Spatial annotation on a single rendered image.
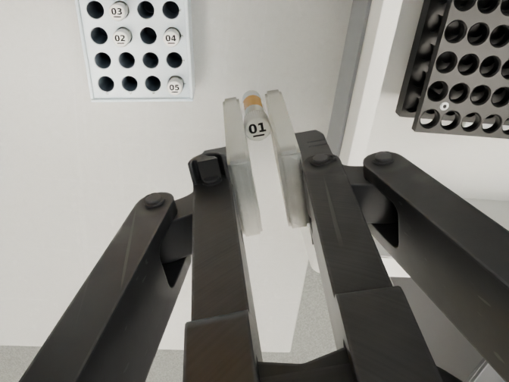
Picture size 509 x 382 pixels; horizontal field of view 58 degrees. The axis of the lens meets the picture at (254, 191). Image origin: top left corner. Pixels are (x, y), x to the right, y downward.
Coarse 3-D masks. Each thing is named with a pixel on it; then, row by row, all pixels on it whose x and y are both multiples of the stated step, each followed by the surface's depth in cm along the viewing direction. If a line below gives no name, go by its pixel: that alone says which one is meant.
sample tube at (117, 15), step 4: (112, 4) 34; (116, 4) 34; (120, 4) 34; (124, 4) 35; (112, 8) 34; (116, 8) 34; (120, 8) 34; (124, 8) 34; (128, 8) 35; (112, 12) 34; (116, 12) 34; (120, 12) 34; (124, 12) 34; (128, 12) 36; (112, 16) 34; (116, 16) 34; (120, 16) 34; (124, 16) 34
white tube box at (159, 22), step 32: (96, 0) 35; (128, 0) 35; (160, 0) 35; (96, 32) 38; (160, 32) 36; (96, 64) 37; (128, 64) 38; (160, 64) 37; (192, 64) 39; (96, 96) 38; (128, 96) 38; (160, 96) 38; (192, 96) 38
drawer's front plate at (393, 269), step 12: (480, 204) 40; (492, 204) 40; (504, 204) 40; (492, 216) 38; (504, 216) 38; (312, 252) 32; (384, 252) 32; (312, 264) 32; (384, 264) 32; (396, 264) 32; (396, 276) 32; (408, 276) 32
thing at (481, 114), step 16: (416, 112) 30; (464, 112) 30; (480, 112) 30; (496, 112) 30; (416, 128) 30; (432, 128) 30; (448, 128) 30; (464, 128) 30; (480, 128) 30; (496, 128) 30
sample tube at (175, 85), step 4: (176, 76) 38; (172, 80) 37; (176, 80) 37; (180, 80) 37; (168, 84) 37; (172, 84) 37; (176, 84) 37; (180, 84) 37; (168, 88) 37; (172, 88) 37; (176, 88) 37; (180, 88) 37; (172, 92) 37; (176, 92) 37; (180, 92) 37
